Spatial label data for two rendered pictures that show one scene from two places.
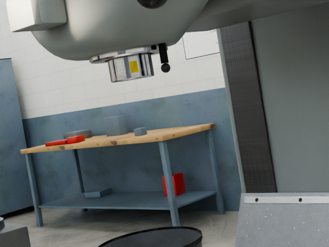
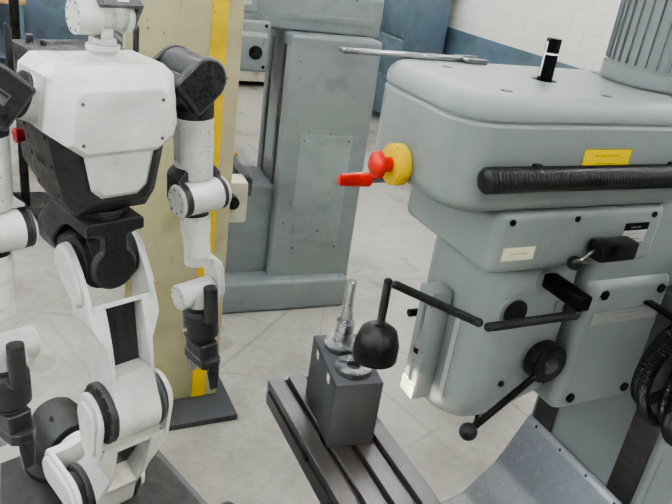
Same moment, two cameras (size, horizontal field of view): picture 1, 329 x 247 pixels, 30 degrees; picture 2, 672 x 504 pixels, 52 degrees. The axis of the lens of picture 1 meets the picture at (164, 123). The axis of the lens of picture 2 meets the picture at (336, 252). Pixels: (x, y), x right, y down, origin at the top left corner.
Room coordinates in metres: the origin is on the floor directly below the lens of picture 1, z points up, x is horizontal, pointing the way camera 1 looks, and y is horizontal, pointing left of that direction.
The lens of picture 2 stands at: (-0.42, -0.06, 2.05)
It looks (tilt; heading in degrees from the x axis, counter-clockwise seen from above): 25 degrees down; 19
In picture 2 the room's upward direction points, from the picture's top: 8 degrees clockwise
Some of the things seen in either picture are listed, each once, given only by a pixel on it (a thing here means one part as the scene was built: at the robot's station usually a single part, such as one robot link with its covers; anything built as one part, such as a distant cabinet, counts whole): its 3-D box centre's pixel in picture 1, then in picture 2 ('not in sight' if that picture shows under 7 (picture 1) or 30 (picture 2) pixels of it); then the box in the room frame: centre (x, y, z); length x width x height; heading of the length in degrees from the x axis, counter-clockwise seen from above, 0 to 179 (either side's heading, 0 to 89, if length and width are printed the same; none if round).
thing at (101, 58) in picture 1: (128, 53); not in sight; (0.66, 0.03, 1.31); 0.09 x 0.09 x 0.01
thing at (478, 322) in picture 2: not in sight; (440, 305); (0.47, 0.07, 1.58); 0.17 x 0.01 x 0.01; 74
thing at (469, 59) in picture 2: not in sight; (414, 55); (0.63, 0.22, 1.89); 0.24 x 0.04 x 0.01; 135
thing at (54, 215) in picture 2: not in sight; (86, 231); (0.71, 0.92, 1.37); 0.28 x 0.13 x 0.18; 65
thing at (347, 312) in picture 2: not in sight; (348, 301); (1.01, 0.38, 1.23); 0.03 x 0.03 x 0.11
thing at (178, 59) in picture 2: not in sight; (190, 83); (0.89, 0.78, 1.70); 0.12 x 0.09 x 0.14; 65
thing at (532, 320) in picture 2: not in sight; (533, 320); (0.50, -0.06, 1.58); 0.17 x 0.01 x 0.01; 137
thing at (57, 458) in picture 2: not in sight; (95, 469); (0.71, 0.90, 0.68); 0.21 x 0.20 x 0.13; 65
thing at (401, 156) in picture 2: not in sight; (395, 164); (0.50, 0.18, 1.76); 0.06 x 0.02 x 0.06; 47
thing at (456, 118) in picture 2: not in sight; (538, 131); (0.68, 0.02, 1.81); 0.47 x 0.26 x 0.16; 137
